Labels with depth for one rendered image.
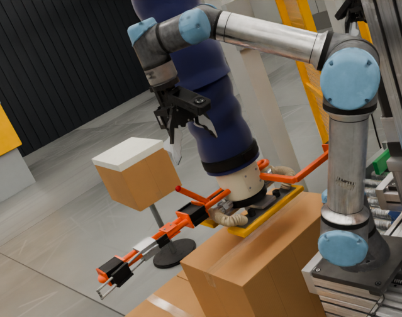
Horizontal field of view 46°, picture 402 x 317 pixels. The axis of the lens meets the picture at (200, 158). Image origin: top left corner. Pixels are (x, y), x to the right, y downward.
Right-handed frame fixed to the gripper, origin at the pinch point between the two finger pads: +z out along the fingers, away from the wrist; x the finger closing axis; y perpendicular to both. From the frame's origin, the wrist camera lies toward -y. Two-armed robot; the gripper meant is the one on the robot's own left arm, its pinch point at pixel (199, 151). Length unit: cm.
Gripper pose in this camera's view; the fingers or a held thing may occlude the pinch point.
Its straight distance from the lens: 122.3
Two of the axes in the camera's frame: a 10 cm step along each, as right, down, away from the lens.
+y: -6.3, 0.0, 7.7
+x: -6.8, 4.8, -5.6
